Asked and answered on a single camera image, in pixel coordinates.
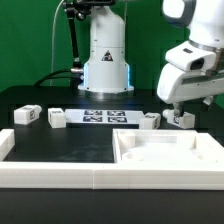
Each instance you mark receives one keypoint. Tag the white square tabletop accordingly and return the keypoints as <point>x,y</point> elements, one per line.
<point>151,146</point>

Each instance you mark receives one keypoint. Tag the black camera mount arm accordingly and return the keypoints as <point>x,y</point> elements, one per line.
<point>79,10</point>

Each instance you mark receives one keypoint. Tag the white U-shaped obstacle fence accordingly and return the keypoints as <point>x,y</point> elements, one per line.
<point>193,176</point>

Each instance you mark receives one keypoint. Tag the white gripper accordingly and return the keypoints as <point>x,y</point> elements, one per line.
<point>192,71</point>

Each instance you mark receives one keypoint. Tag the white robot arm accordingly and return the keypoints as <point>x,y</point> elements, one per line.
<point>107,73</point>

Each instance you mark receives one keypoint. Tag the white fiducial tag plate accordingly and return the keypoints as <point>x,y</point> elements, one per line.
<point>90,116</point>

